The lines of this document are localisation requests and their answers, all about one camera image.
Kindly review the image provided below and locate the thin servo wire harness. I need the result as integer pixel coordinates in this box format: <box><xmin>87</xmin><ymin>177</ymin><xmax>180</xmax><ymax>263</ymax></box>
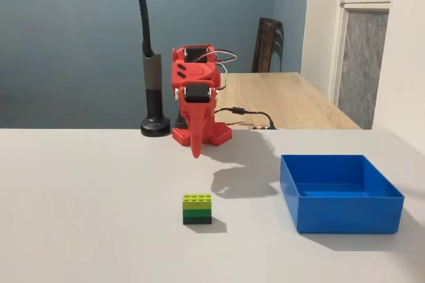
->
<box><xmin>198</xmin><ymin>49</ymin><xmax>238</xmax><ymax>92</ymax></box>

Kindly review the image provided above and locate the black power cable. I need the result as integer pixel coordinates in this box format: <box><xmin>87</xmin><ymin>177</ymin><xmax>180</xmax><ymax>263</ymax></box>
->
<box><xmin>214</xmin><ymin>106</ymin><xmax>277</xmax><ymax>130</ymax></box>

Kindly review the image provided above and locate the blue plastic bin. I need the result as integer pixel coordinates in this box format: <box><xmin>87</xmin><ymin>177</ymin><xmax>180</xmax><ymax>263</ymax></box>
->
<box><xmin>279</xmin><ymin>153</ymin><xmax>405</xmax><ymax>235</ymax></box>

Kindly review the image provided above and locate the light wooden table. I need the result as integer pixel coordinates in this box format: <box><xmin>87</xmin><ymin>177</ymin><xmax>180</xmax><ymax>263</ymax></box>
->
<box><xmin>214</xmin><ymin>72</ymin><xmax>362</xmax><ymax>130</ymax></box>

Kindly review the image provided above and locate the black gooseneck stand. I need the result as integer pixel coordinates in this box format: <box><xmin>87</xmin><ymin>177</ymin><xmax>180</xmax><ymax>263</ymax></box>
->
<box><xmin>131</xmin><ymin>0</ymin><xmax>171</xmax><ymax>137</ymax></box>

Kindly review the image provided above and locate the dark wooden chair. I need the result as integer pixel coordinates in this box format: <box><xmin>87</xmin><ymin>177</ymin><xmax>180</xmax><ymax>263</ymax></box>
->
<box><xmin>250</xmin><ymin>17</ymin><xmax>284</xmax><ymax>74</ymax></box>

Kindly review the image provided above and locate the white framed door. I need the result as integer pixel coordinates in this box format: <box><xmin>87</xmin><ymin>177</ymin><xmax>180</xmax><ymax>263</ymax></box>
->
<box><xmin>327</xmin><ymin>0</ymin><xmax>394</xmax><ymax>125</ymax></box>

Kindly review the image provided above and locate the green lego brick stack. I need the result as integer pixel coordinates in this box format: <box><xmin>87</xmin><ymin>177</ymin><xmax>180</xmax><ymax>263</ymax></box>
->
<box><xmin>182</xmin><ymin>193</ymin><xmax>213</xmax><ymax>226</ymax></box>

